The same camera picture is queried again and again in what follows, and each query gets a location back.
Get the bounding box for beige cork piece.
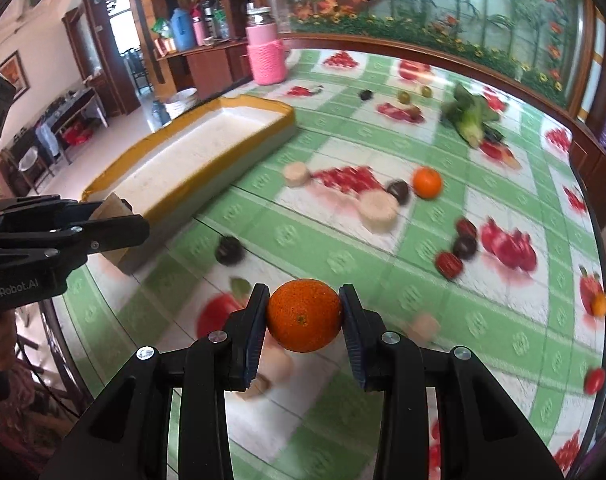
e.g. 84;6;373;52
90;193;133;220

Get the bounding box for red date front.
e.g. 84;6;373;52
434;252;463;281

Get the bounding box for red date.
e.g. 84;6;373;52
455;217;478;240
434;252;463;281

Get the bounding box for small orange kumquat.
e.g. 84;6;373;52
590;292;606;318

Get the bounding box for dark plum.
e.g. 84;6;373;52
452;234;478;261
359;90;373;101
214;236;245;266
385;180;410;206

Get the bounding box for large beige cork cylinder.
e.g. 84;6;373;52
357;190;399;234

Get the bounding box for large orange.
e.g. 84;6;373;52
411;167;443;200

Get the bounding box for small beige cork cylinder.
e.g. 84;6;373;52
282;162;311;188

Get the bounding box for red cherry tomato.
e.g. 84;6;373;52
583;367;606;396

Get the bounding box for small beige cork chunk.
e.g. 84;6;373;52
236;374;271;401

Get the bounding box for big beige cork block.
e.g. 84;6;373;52
257;333;294;386

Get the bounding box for yellow-rimmed foam tray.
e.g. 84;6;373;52
82;96;297;275

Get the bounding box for white bucket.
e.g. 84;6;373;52
164;87;199;120

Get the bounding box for wooden sideboard cabinet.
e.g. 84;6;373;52
160;40;252;102

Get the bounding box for blue water jug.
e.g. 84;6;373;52
169;8;197;52

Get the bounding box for pink bottle on cabinet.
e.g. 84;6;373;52
191;6;207;47

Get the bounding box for pink knitted thermos jar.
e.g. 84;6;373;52
245;6;287;86

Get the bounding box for green bok choy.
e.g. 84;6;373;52
440;82;504;148

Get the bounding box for brownish grape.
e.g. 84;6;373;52
406;106;423;122

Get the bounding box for green grape left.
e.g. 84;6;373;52
397;91;411;104

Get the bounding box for framed wall painting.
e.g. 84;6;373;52
0;51;30;100

